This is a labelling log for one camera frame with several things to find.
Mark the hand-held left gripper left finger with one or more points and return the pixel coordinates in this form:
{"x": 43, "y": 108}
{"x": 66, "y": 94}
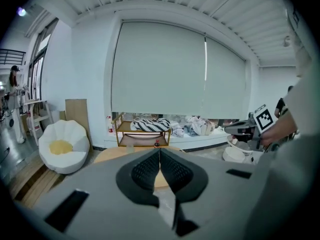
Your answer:
{"x": 140, "y": 174}

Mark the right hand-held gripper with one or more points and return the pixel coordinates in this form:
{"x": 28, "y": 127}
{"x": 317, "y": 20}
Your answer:
{"x": 263, "y": 117}

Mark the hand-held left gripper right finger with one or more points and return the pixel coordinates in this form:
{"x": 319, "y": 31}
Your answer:
{"x": 180, "y": 174}

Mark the person's right forearm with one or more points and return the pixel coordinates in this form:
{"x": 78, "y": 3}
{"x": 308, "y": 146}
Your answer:
{"x": 285, "y": 129}

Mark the wooden coffee table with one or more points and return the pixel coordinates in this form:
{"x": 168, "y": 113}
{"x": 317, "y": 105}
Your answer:
{"x": 110, "y": 155}

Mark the person's right hand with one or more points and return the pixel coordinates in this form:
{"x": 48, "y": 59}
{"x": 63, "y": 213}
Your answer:
{"x": 267, "y": 138}

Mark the clear glass cup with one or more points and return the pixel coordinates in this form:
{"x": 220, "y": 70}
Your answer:
{"x": 130, "y": 149}

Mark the dark cola bottle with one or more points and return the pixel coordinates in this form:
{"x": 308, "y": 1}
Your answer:
{"x": 157, "y": 144}

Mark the pile of pale clothes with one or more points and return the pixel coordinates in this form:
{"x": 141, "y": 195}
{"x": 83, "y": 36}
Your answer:
{"x": 195, "y": 126}

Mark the grey roller blind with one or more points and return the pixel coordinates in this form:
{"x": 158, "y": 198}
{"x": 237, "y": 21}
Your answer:
{"x": 225, "y": 84}
{"x": 160, "y": 71}

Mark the wooden shelf rack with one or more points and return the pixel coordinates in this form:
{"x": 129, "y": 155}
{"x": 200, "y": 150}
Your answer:
{"x": 125, "y": 126}

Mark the black white striped blanket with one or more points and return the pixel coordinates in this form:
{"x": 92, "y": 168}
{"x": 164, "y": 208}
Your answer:
{"x": 150, "y": 125}

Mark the white plastic bottle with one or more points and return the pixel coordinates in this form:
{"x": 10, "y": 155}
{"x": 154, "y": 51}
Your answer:
{"x": 110, "y": 127}

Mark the person's white shirt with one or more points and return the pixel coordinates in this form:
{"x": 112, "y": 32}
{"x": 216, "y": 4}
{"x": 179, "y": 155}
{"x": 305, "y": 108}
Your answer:
{"x": 287, "y": 184}

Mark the white yellow bean bag chair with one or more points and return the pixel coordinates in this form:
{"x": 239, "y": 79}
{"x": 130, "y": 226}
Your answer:
{"x": 62, "y": 164}

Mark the wooden board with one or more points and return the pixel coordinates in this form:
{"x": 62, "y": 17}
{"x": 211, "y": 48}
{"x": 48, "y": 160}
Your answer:
{"x": 76, "y": 111}

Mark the white ceiling sensor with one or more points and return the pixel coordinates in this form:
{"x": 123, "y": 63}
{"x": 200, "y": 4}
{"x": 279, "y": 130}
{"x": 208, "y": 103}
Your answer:
{"x": 287, "y": 41}

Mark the white wooden stand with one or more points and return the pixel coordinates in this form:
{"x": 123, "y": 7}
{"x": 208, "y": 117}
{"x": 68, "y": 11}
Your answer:
{"x": 37, "y": 104}

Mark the black metal railing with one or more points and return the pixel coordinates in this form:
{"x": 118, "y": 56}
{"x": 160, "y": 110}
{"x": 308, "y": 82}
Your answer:
{"x": 12, "y": 56}

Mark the round ceiling light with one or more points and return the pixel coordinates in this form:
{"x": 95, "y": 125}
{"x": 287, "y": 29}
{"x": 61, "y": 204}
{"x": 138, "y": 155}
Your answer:
{"x": 22, "y": 11}

